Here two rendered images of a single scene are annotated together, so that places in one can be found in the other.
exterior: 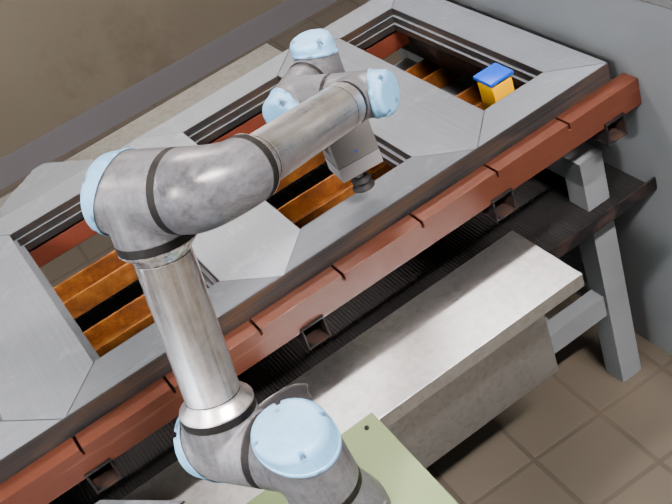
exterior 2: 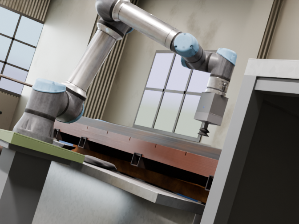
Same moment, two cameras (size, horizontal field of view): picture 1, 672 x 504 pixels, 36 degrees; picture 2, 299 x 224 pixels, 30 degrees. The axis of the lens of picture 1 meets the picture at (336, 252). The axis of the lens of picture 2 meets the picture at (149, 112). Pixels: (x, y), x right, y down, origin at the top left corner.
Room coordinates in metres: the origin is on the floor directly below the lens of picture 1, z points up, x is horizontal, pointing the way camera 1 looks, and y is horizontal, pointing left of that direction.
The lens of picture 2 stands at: (0.85, -1.94, 0.77)
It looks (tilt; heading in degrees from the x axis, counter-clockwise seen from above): 5 degrees up; 74
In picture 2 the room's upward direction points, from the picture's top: 17 degrees clockwise
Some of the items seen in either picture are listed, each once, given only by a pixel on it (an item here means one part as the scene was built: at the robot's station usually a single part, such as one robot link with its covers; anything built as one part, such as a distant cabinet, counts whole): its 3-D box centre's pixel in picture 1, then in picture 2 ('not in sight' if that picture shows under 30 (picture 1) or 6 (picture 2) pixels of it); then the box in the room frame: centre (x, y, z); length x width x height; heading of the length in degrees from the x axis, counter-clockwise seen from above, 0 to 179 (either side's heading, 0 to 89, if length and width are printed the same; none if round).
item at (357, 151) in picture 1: (345, 136); (214, 107); (1.59, -0.09, 1.01); 0.10 x 0.09 x 0.16; 12
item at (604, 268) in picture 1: (604, 271); not in sight; (1.72, -0.55, 0.34); 0.06 x 0.06 x 0.68; 18
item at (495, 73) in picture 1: (493, 77); not in sight; (1.80, -0.43, 0.88); 0.06 x 0.06 x 0.02; 18
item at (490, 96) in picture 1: (503, 117); not in sight; (1.80, -0.43, 0.78); 0.05 x 0.05 x 0.19; 18
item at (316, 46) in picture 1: (318, 66); (223, 65); (1.58, -0.09, 1.16); 0.09 x 0.08 x 0.11; 141
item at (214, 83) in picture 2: not in sight; (218, 86); (1.58, -0.10, 1.09); 0.08 x 0.08 x 0.05
